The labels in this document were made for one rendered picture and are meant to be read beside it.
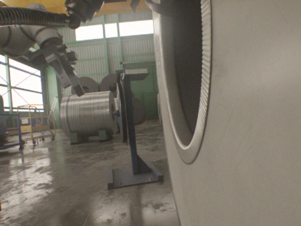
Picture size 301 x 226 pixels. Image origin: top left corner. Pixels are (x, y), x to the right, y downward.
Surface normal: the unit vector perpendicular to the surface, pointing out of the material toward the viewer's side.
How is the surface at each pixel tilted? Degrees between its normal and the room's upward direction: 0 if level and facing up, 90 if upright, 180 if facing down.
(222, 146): 90
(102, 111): 86
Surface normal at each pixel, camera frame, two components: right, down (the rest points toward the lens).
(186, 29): 0.06, 0.47
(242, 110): -0.99, 0.10
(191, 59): 0.03, 0.07
